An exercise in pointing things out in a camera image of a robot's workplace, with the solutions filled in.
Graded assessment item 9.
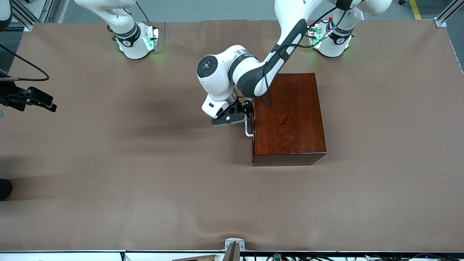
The wooden drawer with white handle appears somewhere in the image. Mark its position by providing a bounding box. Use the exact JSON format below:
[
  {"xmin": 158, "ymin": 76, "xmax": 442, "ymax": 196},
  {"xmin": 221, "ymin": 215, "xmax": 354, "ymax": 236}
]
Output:
[{"xmin": 244, "ymin": 86, "xmax": 257, "ymax": 163}]

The dark brown wooden cabinet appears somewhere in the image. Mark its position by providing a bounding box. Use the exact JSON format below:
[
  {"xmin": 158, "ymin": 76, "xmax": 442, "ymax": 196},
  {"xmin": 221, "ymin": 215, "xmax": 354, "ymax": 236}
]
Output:
[{"xmin": 251, "ymin": 73, "xmax": 327, "ymax": 167}]

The brown table cloth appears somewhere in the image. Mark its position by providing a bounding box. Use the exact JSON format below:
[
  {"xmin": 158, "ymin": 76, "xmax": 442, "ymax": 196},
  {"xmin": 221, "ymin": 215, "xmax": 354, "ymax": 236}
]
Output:
[{"xmin": 0, "ymin": 19, "xmax": 464, "ymax": 253}]

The slanted aluminium frame profile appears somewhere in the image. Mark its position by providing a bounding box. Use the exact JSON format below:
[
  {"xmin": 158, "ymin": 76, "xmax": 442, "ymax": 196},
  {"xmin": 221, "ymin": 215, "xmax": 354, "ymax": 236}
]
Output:
[{"xmin": 7, "ymin": 0, "xmax": 37, "ymax": 32}]

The grey aluminium post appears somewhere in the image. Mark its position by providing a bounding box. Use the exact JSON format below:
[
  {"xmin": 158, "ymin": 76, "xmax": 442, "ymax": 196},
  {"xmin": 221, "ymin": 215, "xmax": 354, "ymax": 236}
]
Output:
[{"xmin": 43, "ymin": 0, "xmax": 69, "ymax": 24}]

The black base cable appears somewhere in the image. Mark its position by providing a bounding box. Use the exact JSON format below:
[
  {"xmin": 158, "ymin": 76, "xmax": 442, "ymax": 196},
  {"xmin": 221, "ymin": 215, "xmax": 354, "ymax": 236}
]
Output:
[{"xmin": 135, "ymin": 1, "xmax": 150, "ymax": 23}]

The grey metal clamp bracket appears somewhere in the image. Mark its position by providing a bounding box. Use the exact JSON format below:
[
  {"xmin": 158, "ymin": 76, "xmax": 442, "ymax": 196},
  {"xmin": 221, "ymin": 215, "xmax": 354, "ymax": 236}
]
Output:
[{"xmin": 222, "ymin": 237, "xmax": 245, "ymax": 261}]

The white table frame rail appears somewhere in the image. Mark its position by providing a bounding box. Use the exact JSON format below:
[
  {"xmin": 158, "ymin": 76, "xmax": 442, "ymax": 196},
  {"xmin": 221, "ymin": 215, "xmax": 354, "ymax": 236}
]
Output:
[{"xmin": 0, "ymin": 250, "xmax": 464, "ymax": 261}]

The black cable bundle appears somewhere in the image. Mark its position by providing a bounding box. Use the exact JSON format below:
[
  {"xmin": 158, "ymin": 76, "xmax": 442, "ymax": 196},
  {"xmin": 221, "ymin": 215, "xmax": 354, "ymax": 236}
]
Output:
[{"xmin": 242, "ymin": 253, "xmax": 464, "ymax": 261}]

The aluminium profile with corner bracket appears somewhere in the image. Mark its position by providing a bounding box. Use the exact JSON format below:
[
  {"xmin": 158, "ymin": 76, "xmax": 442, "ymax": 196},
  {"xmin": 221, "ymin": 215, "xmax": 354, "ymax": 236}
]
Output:
[{"xmin": 435, "ymin": 0, "xmax": 464, "ymax": 28}]

